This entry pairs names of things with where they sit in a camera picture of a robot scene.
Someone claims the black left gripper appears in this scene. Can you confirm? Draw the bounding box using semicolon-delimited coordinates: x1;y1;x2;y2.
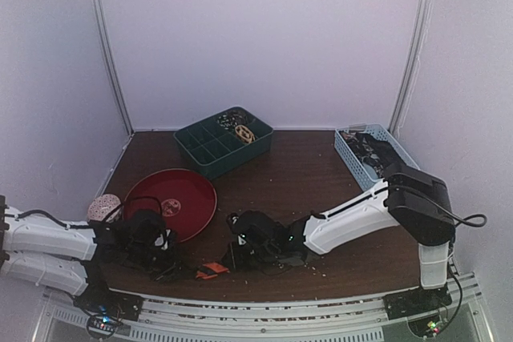
127;240;195;284

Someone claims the orange navy striped tie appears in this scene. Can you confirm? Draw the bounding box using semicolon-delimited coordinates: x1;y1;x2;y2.
195;262;230;280

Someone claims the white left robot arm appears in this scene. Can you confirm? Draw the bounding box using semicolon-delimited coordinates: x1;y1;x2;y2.
1;194;179;313

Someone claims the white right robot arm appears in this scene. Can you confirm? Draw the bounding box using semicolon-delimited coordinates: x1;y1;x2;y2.
222;163;455;312

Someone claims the red round tray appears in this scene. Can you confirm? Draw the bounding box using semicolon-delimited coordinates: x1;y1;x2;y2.
123;168;217;243

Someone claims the dark green divided organizer box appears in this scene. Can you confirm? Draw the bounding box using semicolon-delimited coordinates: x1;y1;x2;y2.
173;106;273;180

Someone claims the tan patterned rolled tie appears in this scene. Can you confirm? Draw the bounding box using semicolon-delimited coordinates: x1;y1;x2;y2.
234;125;256;144

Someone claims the black white rolled tie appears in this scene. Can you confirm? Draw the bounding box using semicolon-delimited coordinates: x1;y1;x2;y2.
216;109;248;131

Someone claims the light blue perforated basket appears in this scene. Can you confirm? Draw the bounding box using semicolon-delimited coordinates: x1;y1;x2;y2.
334;123;419;191

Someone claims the plain black tie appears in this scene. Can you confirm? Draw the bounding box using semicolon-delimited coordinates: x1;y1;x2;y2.
369;134;406;174

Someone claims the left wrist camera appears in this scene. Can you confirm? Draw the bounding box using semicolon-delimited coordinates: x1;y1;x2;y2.
154;229;176;251

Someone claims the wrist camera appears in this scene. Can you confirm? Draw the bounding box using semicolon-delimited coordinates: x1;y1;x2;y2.
226;213;246;246
154;229;176;251

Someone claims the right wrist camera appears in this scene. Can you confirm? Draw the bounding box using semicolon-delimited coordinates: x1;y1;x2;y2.
226;213;246;246

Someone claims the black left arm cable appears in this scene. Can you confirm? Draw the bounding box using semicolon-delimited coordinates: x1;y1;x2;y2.
106;196;164;225

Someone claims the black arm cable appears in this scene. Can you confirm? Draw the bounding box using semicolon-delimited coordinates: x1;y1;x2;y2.
106;196;164;225
390;183;488;229

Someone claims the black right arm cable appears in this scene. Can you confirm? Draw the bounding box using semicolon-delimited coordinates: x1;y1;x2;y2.
390;183;488;229

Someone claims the right aluminium frame post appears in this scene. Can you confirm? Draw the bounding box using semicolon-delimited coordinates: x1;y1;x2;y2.
389;0;432;137

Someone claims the aluminium frame post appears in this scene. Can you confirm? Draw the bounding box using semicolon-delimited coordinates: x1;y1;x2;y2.
389;0;432;137
91;0;135;135

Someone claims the left aluminium frame post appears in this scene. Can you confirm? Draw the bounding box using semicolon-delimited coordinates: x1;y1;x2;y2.
91;0;135;135

